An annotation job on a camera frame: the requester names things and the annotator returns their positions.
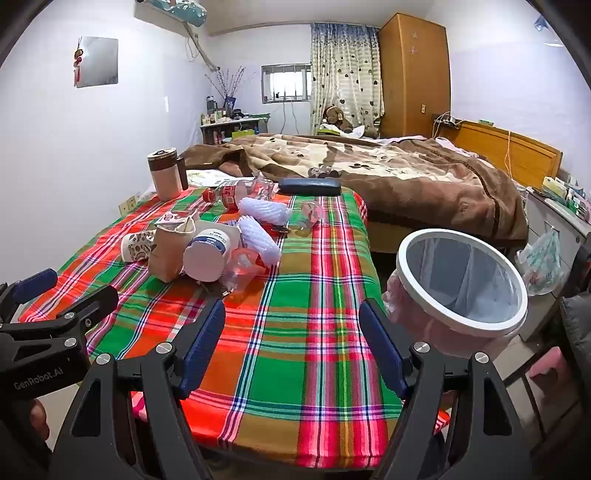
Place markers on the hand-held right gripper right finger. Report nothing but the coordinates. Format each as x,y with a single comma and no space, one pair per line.
381,346

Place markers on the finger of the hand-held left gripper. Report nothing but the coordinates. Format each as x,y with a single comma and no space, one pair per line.
36,284
92,304

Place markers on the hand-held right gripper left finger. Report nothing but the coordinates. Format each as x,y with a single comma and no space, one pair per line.
203,339

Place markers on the white rim trash bin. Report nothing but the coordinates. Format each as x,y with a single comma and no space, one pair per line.
425,327

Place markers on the person's left hand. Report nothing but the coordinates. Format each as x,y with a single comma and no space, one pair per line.
40,420

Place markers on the patterned paper cup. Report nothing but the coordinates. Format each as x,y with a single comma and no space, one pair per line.
136,247

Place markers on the white cup with blue label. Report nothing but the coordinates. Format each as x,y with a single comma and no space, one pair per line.
203,263

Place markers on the plaid tablecloth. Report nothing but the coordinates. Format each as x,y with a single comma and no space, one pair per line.
300,346

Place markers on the pink clear plastic cup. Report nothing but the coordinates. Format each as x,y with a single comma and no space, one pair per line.
244,265
309,214

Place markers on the brown paper carton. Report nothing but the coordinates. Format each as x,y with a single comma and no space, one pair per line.
168,254

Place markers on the white foam net sleeve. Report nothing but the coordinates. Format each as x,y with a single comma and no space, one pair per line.
268,211
261,240

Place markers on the brown and white tumbler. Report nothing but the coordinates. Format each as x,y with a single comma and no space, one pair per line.
165,180

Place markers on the red label plastic bottle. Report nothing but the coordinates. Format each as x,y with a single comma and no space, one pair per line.
229,196

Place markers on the brown patterned blanket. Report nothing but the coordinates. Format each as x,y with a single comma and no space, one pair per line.
415,184

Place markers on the pink stool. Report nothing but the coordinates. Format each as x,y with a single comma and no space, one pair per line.
549,362

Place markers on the dark blue glasses case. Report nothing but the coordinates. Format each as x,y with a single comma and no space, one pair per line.
309,187

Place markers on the hanging plastic bag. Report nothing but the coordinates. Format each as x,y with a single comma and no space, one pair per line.
540,265

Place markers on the dark patterned small object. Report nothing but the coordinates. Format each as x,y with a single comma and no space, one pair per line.
323,172

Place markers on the dark padded cloth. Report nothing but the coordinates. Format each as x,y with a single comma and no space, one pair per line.
579,332

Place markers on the white bedside cabinet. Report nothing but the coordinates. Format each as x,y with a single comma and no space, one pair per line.
535,217

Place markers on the white shelf unit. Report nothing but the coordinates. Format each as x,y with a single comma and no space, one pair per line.
217,131

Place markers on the red hanging ornament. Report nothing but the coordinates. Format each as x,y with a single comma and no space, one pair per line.
78,62

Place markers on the group of toiletry bottles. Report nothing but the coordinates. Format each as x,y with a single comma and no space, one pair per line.
212,110

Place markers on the brown teddy bear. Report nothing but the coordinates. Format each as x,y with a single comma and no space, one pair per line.
334,117

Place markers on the white power strip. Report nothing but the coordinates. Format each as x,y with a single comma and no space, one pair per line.
447,121

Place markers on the wooden bed headboard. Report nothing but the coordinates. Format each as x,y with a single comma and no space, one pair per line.
521,157

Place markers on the vase with dry branches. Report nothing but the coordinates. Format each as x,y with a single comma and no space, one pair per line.
229,102

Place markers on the pile of small boxes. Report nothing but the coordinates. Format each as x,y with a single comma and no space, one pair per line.
565,194

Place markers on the wooden wardrobe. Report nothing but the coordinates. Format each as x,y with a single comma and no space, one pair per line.
413,83

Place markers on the barred window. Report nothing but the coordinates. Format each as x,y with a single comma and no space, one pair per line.
286,83

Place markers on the air conditioner pipe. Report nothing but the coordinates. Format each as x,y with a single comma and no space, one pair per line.
202,50

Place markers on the heart patterned curtain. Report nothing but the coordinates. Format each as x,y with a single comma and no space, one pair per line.
346,69

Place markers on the covered air conditioner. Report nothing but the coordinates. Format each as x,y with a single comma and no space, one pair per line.
175,9

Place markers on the wall outlet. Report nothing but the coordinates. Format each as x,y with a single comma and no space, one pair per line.
129,204

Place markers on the wall mirror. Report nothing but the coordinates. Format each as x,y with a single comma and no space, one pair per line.
99,60

